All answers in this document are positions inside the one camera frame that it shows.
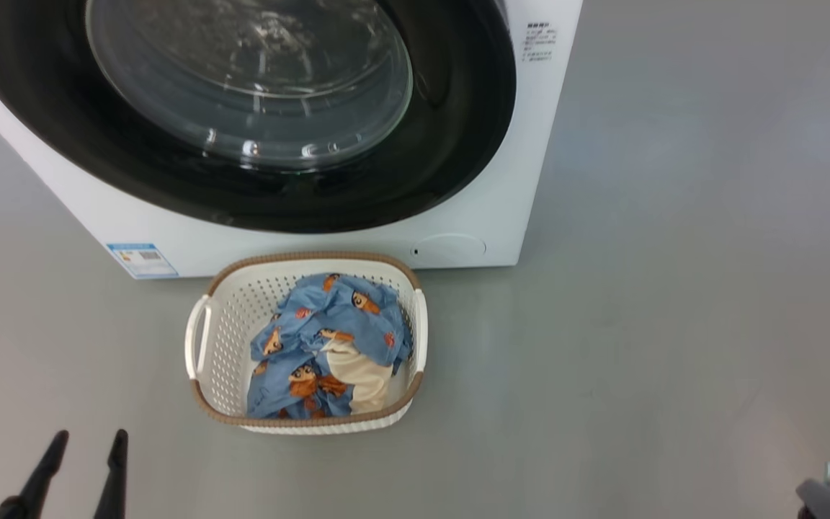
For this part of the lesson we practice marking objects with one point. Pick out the cream plain garment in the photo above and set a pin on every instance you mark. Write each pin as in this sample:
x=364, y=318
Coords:
x=361, y=375

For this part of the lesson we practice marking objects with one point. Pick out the blue cartoon print garment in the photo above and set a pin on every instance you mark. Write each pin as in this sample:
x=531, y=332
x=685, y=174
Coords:
x=346, y=317

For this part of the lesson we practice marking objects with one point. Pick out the dark round glass washer door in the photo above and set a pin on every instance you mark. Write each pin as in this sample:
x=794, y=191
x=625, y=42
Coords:
x=458, y=130

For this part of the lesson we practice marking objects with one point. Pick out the white basket with brown rim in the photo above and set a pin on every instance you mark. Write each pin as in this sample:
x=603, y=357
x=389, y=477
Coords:
x=231, y=339

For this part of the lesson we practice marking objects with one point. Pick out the white front-load washing machine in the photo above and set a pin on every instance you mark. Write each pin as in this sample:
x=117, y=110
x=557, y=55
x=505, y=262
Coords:
x=501, y=180

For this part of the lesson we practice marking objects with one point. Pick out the blue energy label sticker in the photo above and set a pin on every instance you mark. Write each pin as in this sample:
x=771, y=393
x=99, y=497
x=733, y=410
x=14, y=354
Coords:
x=143, y=261

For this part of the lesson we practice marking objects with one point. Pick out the round drain filter cover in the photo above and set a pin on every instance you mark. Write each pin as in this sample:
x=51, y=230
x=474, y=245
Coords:
x=451, y=249

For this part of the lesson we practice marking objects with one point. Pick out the black text notice sticker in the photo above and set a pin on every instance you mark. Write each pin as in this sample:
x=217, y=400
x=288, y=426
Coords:
x=537, y=42

